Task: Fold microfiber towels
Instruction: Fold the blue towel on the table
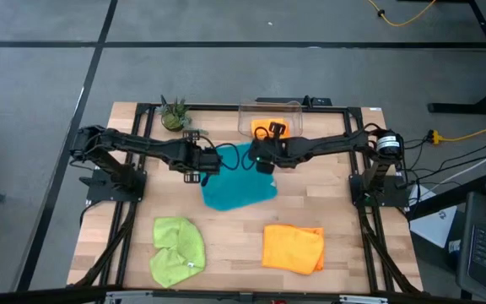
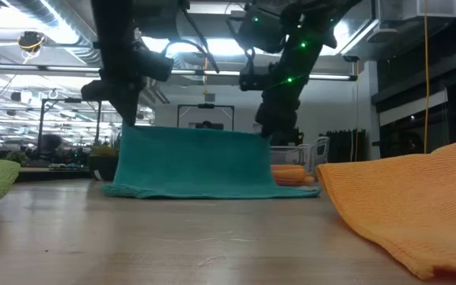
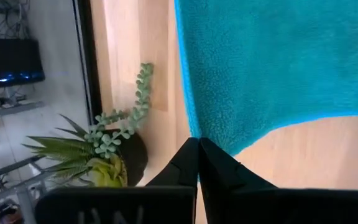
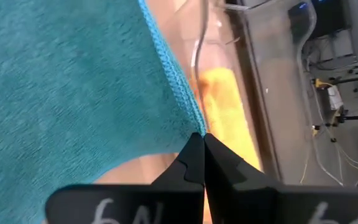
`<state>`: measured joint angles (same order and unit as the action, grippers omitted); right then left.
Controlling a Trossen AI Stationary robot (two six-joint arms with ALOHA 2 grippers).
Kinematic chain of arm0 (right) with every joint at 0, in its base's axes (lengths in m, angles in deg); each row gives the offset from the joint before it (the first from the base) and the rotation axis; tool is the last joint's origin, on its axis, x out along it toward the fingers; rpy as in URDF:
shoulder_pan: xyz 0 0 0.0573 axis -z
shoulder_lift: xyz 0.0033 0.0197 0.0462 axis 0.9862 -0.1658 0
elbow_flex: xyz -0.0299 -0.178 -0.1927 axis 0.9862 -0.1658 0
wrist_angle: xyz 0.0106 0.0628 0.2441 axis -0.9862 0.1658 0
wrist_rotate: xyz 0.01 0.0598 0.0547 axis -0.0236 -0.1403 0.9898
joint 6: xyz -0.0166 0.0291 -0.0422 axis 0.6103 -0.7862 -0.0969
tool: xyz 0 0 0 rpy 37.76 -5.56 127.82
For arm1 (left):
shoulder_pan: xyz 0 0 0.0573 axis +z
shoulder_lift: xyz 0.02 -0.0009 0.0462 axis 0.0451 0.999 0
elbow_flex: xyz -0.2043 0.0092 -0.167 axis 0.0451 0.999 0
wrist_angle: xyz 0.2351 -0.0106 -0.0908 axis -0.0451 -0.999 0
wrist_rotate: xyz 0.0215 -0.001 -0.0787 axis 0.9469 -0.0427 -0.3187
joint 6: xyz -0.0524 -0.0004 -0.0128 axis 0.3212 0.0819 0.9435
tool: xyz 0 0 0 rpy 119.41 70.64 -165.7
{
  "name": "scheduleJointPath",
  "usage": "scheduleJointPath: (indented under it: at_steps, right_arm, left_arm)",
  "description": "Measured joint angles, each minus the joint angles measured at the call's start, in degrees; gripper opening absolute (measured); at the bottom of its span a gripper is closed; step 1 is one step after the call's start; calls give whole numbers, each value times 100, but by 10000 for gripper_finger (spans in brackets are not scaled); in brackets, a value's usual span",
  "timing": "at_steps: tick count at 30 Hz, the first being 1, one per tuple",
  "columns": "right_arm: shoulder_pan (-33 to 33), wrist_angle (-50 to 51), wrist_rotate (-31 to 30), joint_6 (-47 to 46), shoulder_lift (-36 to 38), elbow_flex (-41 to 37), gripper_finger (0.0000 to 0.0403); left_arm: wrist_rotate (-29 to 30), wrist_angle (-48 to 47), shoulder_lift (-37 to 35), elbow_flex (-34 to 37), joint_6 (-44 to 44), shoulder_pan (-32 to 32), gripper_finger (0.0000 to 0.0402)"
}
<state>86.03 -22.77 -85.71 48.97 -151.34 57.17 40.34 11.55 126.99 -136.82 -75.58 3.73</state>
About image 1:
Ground black left wrist camera cable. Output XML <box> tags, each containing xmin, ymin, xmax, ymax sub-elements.
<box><xmin>215</xmin><ymin>143</ymin><xmax>241</xmax><ymax>171</ymax></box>

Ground teal microfiber towel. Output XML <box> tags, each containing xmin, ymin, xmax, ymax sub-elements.
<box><xmin>200</xmin><ymin>142</ymin><xmax>278</xmax><ymax>212</ymax></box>

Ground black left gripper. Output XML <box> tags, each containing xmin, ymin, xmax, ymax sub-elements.
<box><xmin>170</xmin><ymin>130</ymin><xmax>222</xmax><ymax>184</ymax></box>

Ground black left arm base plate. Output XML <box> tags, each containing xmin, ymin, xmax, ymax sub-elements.
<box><xmin>80</xmin><ymin>175</ymin><xmax>147</xmax><ymax>203</ymax></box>

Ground lime green microfiber towel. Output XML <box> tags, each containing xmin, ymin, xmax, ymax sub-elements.
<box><xmin>149</xmin><ymin>218</ymin><xmax>207</xmax><ymax>289</ymax></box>

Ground black floor cables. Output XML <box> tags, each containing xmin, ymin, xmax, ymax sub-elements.
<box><xmin>401</xmin><ymin>137</ymin><xmax>486</xmax><ymax>187</ymax></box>

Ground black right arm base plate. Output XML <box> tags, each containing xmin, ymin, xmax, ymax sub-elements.
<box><xmin>349</xmin><ymin>172</ymin><xmax>408</xmax><ymax>208</ymax></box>

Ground yellow extension cord with plug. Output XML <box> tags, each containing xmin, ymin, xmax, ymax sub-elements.
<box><xmin>427</xmin><ymin>126</ymin><xmax>486</xmax><ymax>145</ymax></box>

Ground orange microfiber towel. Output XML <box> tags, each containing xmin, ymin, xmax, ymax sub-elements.
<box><xmin>250</xmin><ymin>118</ymin><xmax>291</xmax><ymax>139</ymax></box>
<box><xmin>262</xmin><ymin>225</ymin><xmax>326</xmax><ymax>276</ymax></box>

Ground yellow floor cable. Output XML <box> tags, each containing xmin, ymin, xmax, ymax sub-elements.
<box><xmin>368</xmin><ymin>0</ymin><xmax>437</xmax><ymax>27</ymax></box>

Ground black rail with silver brackets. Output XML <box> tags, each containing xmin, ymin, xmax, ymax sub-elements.
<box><xmin>0</xmin><ymin>285</ymin><xmax>486</xmax><ymax>304</ymax></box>

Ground white box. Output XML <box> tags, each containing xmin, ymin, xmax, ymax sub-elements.
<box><xmin>409</xmin><ymin>206</ymin><xmax>459</xmax><ymax>250</ymax></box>

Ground clear plastic bin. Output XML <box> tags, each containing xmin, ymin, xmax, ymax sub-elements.
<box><xmin>237</xmin><ymin>100</ymin><xmax>304</xmax><ymax>140</ymax></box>

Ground small potted succulent plant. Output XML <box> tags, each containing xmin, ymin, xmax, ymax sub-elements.
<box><xmin>158</xmin><ymin>94</ymin><xmax>209</xmax><ymax>136</ymax></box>

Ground black metal table frame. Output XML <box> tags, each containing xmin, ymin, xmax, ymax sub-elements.
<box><xmin>72</xmin><ymin>102</ymin><xmax>424</xmax><ymax>295</ymax></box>

